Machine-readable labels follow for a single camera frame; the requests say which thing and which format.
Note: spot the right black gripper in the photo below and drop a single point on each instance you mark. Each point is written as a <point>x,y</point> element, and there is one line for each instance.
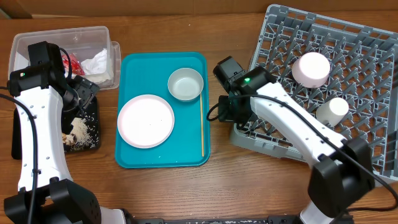
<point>224,109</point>

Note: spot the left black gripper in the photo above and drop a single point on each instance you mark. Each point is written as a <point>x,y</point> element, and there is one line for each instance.
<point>87,89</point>

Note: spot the red snack wrapper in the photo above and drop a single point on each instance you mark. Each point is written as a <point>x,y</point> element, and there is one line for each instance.
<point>77,68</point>

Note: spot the white napkin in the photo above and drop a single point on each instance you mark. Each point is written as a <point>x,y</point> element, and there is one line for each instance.
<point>95,69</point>

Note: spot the brown food scrap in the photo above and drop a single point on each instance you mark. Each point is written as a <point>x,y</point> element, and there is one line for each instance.
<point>69,139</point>

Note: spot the grey shallow bowl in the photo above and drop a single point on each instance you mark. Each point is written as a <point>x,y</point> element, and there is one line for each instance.
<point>185,84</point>

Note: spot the large white plate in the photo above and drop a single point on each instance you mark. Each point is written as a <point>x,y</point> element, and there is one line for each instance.
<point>146,121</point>

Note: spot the small white plate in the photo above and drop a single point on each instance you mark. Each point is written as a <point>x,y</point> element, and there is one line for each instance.
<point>311,70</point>

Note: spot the white paper cup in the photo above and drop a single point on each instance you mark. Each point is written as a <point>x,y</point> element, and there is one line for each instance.
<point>333,111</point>

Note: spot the grey dishwasher rack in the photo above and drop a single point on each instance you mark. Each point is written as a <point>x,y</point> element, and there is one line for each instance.
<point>363,71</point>

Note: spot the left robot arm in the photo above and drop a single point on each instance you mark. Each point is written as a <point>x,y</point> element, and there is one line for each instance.
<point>48,98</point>

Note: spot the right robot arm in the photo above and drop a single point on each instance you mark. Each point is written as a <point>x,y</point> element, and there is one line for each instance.
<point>340,167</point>

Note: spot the black rectangular tray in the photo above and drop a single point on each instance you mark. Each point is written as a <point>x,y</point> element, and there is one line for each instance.
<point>16,151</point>

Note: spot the clear plastic storage bin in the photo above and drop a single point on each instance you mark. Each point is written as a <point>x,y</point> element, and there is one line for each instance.
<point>85,42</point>

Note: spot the wooden chopstick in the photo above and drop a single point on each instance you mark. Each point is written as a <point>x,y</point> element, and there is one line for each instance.
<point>202,131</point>

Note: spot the spilled rice pile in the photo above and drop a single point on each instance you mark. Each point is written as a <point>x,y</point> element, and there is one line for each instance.
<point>86,131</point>

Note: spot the teal serving tray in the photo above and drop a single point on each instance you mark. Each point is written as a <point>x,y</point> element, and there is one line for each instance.
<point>148,73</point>

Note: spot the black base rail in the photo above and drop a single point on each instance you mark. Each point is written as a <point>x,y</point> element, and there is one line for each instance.
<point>280,219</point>

